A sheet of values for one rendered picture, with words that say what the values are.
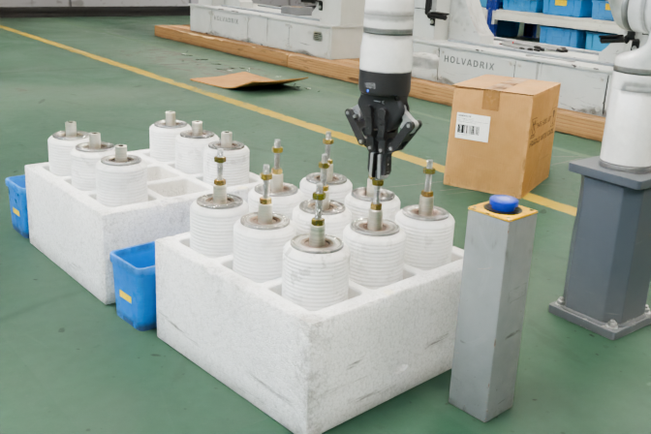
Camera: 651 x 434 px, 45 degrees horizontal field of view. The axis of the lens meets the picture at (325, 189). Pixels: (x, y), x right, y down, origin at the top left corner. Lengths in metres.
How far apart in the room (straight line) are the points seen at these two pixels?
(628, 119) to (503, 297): 0.47
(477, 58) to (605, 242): 2.23
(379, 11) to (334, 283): 0.38
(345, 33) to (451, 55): 0.91
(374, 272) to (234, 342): 0.23
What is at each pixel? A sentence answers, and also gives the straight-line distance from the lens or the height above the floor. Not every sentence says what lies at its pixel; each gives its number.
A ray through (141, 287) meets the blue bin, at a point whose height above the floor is 0.09.
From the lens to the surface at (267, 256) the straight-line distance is 1.16.
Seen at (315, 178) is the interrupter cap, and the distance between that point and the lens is 1.42.
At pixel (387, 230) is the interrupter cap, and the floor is 0.25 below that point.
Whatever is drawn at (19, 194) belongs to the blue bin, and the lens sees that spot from 1.85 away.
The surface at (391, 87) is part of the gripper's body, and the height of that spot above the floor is 0.47.
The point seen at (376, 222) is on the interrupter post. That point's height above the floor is 0.26.
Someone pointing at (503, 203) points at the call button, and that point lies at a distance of 1.10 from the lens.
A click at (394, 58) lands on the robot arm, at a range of 1.09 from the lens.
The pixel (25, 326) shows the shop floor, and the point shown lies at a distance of 1.48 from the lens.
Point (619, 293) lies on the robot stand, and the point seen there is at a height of 0.08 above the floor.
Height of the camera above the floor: 0.65
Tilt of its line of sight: 17 degrees down
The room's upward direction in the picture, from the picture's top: 3 degrees clockwise
